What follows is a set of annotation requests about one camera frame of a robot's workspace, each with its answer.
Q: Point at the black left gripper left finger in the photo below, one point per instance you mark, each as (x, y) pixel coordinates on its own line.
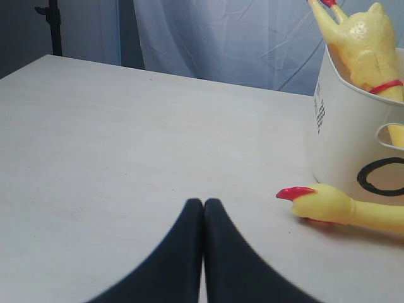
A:
(172, 272)

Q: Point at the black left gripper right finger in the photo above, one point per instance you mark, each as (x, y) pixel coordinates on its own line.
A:
(234, 272)

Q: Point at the yellow rubber chicken with red band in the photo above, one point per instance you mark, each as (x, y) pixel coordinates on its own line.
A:
(330, 211)

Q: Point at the white bin with O mark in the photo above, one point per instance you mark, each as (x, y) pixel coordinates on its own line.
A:
(348, 142)

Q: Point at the black light stand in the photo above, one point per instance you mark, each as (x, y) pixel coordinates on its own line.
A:
(53, 18)

